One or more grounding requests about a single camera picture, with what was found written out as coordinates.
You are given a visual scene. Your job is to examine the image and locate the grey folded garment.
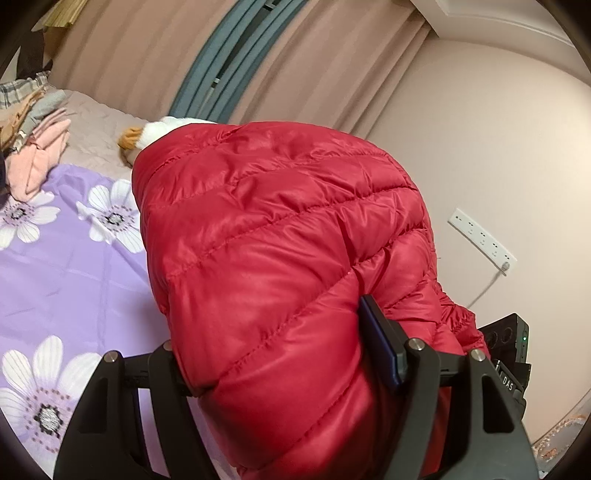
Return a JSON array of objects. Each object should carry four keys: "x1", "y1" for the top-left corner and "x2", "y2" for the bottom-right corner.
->
[{"x1": 21, "y1": 90, "x2": 68, "y2": 134}]

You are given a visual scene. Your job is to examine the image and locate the red down jacket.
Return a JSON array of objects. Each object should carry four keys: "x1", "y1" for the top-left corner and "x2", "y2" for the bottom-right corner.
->
[{"x1": 130, "y1": 119, "x2": 491, "y2": 480}]

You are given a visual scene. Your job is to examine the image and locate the teal curtain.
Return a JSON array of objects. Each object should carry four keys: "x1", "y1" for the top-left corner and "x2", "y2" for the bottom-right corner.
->
[{"x1": 173, "y1": 0, "x2": 308, "y2": 123}]

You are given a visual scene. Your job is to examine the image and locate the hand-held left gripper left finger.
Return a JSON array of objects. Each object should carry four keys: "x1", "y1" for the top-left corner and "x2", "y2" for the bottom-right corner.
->
[{"x1": 53, "y1": 342, "x2": 218, "y2": 480}]

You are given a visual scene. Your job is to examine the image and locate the patterned floor rug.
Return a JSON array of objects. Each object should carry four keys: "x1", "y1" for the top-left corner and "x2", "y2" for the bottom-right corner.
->
[{"x1": 531, "y1": 408, "x2": 587, "y2": 467}]

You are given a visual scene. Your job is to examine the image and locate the tan woven straw item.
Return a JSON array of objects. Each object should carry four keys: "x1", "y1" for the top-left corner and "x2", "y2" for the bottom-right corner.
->
[{"x1": 32, "y1": 0, "x2": 88, "y2": 31}]

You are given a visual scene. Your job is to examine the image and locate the pink curtain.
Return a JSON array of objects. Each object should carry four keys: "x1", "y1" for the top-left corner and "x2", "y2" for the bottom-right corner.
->
[{"x1": 48, "y1": 0, "x2": 432, "y2": 139}]

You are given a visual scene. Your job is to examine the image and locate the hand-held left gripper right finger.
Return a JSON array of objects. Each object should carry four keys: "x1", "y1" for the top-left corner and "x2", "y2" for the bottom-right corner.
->
[{"x1": 359, "y1": 295, "x2": 540, "y2": 480}]

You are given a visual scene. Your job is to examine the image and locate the white door frame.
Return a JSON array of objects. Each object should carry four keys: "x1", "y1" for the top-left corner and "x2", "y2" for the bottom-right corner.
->
[{"x1": 409, "y1": 0, "x2": 571, "y2": 42}]

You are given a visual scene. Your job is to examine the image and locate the tan patterned garment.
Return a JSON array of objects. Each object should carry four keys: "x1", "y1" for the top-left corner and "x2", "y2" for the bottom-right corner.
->
[{"x1": 0, "y1": 99, "x2": 35, "y2": 151}]

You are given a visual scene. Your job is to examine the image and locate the plaid cloth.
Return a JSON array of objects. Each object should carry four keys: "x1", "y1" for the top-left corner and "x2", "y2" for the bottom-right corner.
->
[{"x1": 0, "y1": 71, "x2": 49, "y2": 109}]

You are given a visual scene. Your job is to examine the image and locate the purple floral bedsheet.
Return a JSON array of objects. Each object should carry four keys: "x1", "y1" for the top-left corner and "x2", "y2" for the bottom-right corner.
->
[{"x1": 0, "y1": 164, "x2": 232, "y2": 480}]

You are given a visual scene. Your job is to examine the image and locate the beige quilted bed cover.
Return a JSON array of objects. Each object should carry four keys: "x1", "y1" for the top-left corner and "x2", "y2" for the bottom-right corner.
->
[{"x1": 46, "y1": 90, "x2": 153, "y2": 178}]

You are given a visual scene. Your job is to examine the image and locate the white wall power strip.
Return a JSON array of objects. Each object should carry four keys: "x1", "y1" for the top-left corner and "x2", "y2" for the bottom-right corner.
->
[{"x1": 447, "y1": 208, "x2": 518, "y2": 278}]

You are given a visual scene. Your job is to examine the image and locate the white power cable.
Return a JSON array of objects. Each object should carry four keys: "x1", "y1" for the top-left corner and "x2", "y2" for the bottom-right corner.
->
[{"x1": 466, "y1": 261, "x2": 511, "y2": 308}]

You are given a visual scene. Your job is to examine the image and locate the pink folded garment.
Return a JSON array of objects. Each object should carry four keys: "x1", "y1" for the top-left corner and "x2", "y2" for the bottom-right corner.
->
[{"x1": 9, "y1": 108, "x2": 72, "y2": 204}]

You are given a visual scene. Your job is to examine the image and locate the navy dark garment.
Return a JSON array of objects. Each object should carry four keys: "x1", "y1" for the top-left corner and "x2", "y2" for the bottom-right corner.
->
[{"x1": 0, "y1": 152, "x2": 12, "y2": 204}]

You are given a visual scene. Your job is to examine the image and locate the white plush goose toy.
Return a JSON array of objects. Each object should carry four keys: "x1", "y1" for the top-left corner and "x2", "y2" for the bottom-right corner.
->
[{"x1": 117, "y1": 115, "x2": 218, "y2": 167}]

